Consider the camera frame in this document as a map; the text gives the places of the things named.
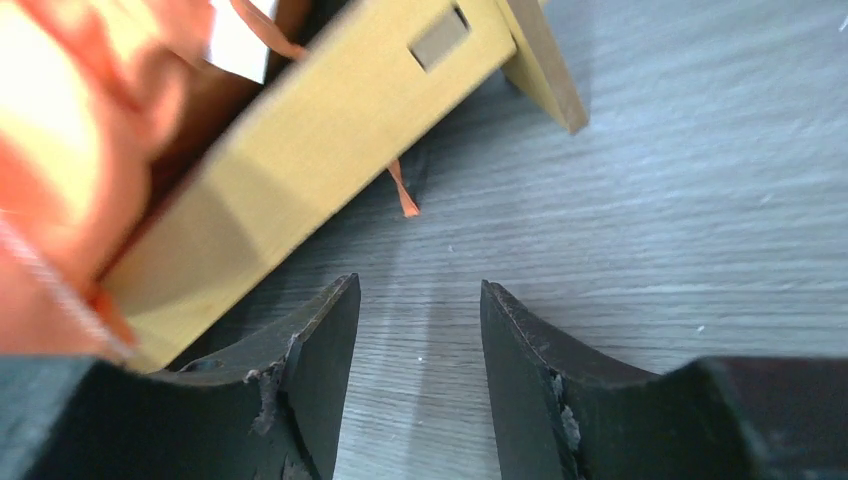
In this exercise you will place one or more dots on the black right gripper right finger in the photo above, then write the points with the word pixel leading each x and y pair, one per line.
pixel 563 410

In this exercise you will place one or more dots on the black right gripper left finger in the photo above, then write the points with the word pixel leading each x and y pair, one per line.
pixel 267 407

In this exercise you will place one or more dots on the wooden pet bed frame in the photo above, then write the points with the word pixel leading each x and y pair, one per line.
pixel 378 77

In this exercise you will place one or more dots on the orange fruit print cushion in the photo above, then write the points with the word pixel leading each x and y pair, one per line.
pixel 91 93

